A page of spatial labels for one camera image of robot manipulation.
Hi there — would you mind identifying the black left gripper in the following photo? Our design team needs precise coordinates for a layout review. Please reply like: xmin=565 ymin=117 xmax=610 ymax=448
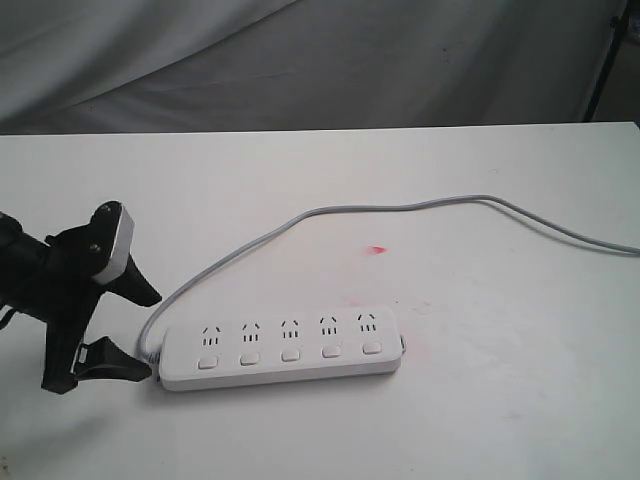
xmin=41 ymin=219 xmax=162 ymax=395

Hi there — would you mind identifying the white five-outlet power strip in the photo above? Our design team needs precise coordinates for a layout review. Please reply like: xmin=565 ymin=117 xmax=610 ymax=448
xmin=159 ymin=306 xmax=406 ymax=391

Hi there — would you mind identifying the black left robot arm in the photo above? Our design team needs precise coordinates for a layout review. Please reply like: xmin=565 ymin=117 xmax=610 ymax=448
xmin=1 ymin=203 xmax=161 ymax=395

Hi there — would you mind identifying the grey backdrop cloth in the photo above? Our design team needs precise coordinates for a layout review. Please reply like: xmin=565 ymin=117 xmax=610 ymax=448
xmin=1 ymin=1 xmax=625 ymax=134

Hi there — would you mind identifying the black tripod stand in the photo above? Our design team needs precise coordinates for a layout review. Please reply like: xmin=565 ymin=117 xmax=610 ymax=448
xmin=582 ymin=0 xmax=633 ymax=123

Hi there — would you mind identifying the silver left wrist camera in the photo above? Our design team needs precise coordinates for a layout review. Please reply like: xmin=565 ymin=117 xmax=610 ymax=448
xmin=93 ymin=203 xmax=135 ymax=285

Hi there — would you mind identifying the grey power cord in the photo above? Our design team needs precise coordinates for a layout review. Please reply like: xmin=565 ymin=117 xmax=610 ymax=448
xmin=138 ymin=193 xmax=640 ymax=366

